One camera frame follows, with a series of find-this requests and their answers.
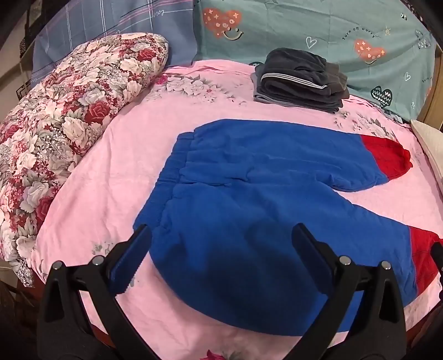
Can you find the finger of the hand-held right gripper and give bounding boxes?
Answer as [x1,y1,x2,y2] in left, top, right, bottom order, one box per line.
[430,241,443,277]

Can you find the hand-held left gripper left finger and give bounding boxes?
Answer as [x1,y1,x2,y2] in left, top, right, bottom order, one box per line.
[36,224,163,360]

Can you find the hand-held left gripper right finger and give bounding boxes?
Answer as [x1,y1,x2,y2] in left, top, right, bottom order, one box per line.
[291,223,406,360]

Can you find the blue and red pants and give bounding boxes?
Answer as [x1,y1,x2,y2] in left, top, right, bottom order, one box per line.
[133,119,443,211]

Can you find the folded dark striped-band pants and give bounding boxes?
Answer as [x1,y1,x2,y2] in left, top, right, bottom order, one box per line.
[254,48,348,106]

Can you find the pink floral bed sheet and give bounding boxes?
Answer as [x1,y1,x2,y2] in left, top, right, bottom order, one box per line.
[31,60,443,360]

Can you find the cream pillow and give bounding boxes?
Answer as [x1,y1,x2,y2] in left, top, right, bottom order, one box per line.
[410,119,443,191]

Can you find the folded grey garment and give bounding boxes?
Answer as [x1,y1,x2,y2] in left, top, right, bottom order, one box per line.
[253,74,343,114]

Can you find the red floral quilt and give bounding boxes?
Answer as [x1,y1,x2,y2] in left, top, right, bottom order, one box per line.
[0,32,169,288]

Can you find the teal heart print pillow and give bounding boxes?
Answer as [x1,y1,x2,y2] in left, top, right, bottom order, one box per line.
[192,0,438,120]

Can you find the blue-grey plaid pillow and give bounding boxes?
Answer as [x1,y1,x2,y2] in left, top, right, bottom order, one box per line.
[31,0,199,85]

